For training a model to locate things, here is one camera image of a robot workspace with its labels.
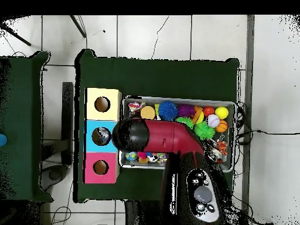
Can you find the clear plastic bottle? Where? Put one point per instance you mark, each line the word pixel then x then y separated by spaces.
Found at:
pixel 101 136

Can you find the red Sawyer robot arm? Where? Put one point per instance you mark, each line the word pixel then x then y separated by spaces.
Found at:
pixel 168 136

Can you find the wooden box with three holes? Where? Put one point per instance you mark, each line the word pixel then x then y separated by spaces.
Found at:
pixel 110 161

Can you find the clear mesh bin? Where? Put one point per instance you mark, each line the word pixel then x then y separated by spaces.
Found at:
pixel 227 166

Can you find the orange round disc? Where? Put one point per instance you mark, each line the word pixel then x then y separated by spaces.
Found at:
pixel 148 112

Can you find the blue spiky ball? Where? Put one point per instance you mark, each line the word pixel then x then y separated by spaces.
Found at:
pixel 167 110

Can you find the green fuzzy ball with eyes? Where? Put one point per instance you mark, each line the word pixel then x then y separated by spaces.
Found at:
pixel 185 122

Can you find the small globe ball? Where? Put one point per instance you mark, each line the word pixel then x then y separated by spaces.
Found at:
pixel 131 156

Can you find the purple spiky ball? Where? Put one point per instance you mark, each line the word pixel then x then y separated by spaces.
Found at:
pixel 185 110

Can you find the green spiky ball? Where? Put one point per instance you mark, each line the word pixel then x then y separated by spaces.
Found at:
pixel 205 130

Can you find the red orange ball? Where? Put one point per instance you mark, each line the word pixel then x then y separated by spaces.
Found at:
pixel 208 111

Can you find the white baseball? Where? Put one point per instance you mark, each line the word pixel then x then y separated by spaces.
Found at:
pixel 213 121

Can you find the small orange basketball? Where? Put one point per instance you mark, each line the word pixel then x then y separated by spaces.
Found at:
pixel 222 126

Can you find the yellow ball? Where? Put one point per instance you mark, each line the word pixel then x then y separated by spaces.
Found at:
pixel 221 112

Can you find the dark grey stand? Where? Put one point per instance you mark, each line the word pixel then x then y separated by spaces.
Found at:
pixel 68 122

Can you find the black stand leg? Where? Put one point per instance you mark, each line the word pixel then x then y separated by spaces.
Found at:
pixel 16 36
pixel 78 26

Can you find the dark green side table cloth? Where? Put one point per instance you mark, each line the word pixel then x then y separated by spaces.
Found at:
pixel 23 164

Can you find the small blue cup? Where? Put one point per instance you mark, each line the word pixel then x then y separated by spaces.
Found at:
pixel 2 140

